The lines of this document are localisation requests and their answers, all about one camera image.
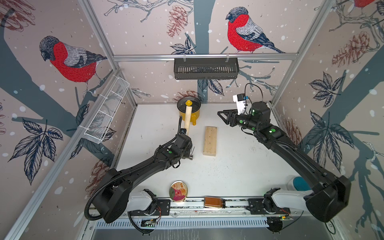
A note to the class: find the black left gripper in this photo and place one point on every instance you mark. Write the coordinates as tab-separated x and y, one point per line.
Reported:
187	153

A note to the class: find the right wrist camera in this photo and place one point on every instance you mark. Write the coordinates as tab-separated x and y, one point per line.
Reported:
241	102

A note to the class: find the round decorated tin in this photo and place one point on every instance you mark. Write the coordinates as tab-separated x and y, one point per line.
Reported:
178	191

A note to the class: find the wooden handled claw hammer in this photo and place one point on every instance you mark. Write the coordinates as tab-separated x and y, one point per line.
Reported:
188	116

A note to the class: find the black hanging wall basket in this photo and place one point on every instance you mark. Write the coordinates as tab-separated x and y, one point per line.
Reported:
206	68

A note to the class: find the teal and white round container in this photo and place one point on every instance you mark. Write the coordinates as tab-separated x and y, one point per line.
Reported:
298	184

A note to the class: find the wooden block with nails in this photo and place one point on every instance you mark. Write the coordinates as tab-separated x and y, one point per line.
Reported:
210	142

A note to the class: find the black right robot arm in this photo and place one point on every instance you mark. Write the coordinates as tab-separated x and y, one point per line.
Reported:
328	194

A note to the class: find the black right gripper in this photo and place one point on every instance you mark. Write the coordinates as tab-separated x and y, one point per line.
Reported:
233	116

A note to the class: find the yellow pot with glass lid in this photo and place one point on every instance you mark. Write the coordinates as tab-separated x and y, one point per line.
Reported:
196	105

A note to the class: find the small brown box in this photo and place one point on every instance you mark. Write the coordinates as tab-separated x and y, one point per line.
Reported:
214	203

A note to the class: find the white wire mesh shelf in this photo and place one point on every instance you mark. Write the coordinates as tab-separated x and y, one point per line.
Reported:
99	129

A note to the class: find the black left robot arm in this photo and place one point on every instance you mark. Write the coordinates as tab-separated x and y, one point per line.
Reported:
113	194

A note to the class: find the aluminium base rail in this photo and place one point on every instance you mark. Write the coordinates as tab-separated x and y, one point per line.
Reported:
143	205

